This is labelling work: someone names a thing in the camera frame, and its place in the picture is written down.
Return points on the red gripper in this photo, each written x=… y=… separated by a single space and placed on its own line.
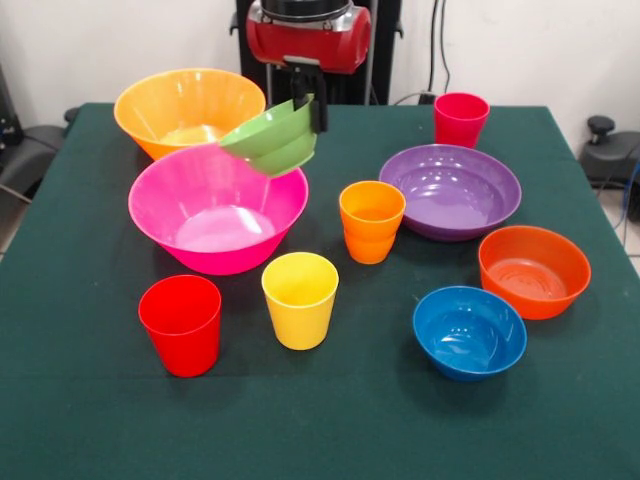
x=310 y=45

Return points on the stack of green bowls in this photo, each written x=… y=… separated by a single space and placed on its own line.
x=280 y=145

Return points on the orange cup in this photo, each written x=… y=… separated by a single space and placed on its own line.
x=370 y=254
x=372 y=227

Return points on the crimson cup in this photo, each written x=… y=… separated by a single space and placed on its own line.
x=457 y=132

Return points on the large orange bowl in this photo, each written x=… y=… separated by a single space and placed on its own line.
x=150 y=115

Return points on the purple bowl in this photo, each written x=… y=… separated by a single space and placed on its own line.
x=450 y=190

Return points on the large pink bowl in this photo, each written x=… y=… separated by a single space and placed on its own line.
x=165 y=210

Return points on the yellow cup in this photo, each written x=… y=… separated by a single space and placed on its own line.
x=300 y=325

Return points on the red cup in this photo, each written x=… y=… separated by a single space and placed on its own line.
x=185 y=350

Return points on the black machine base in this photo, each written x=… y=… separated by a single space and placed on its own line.
x=30 y=150
x=610 y=160

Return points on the orange-red bowl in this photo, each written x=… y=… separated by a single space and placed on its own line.
x=530 y=305

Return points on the blue bowl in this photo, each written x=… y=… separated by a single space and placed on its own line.
x=470 y=367

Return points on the dark green table cloth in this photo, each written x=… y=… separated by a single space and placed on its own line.
x=320 y=425

